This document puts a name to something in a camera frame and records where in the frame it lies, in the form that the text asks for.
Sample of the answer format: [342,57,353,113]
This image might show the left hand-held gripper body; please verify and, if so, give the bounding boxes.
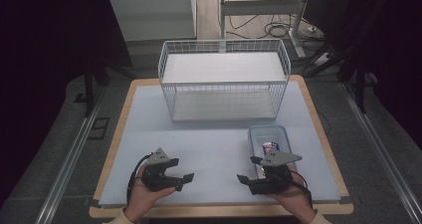
[141,147,183,192]

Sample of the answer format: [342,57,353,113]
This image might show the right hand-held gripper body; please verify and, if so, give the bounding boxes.
[248,150,303,196]

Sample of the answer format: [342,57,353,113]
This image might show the colourful snack packet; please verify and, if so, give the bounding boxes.
[262,141,284,157]

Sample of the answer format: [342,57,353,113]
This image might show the clear plastic container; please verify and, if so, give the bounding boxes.
[247,123,299,180]

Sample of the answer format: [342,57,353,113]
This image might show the person's right hand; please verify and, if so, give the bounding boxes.
[265,164,317,224]

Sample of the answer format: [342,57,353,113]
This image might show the person's left hand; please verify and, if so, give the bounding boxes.
[123,165,177,224]

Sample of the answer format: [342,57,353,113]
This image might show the light blue table mat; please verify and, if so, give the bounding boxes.
[98,80,342,207]

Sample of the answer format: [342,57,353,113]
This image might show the dark floor plate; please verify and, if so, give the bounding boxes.
[87,116,110,141]

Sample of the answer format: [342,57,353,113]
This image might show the black stand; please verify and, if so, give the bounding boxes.
[304,39,370,114]
[82,59,137,118]

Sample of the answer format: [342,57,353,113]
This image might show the white power strip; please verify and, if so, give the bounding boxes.
[313,52,331,68]

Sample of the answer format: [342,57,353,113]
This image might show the white cabinet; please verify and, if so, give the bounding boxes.
[106,0,198,43]

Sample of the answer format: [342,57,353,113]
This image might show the black curtain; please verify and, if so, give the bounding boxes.
[0,0,134,208]
[303,0,422,150]

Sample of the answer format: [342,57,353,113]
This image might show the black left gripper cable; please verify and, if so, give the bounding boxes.
[126,153,153,206]

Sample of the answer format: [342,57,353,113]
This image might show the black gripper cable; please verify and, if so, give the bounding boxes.
[126,153,153,206]
[288,169,315,209]

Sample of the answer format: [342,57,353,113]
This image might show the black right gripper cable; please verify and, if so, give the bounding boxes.
[288,169,315,209]

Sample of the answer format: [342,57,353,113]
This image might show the metal floor rail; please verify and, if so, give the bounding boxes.
[34,90,105,224]
[340,82,422,224]

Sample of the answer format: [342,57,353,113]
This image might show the white wire shelf rack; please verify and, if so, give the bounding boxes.
[157,38,293,122]

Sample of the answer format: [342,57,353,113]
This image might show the black floor cables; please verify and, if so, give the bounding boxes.
[228,14,324,43]

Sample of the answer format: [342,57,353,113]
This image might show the white metal desk frame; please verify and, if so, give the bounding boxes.
[218,0,312,60]

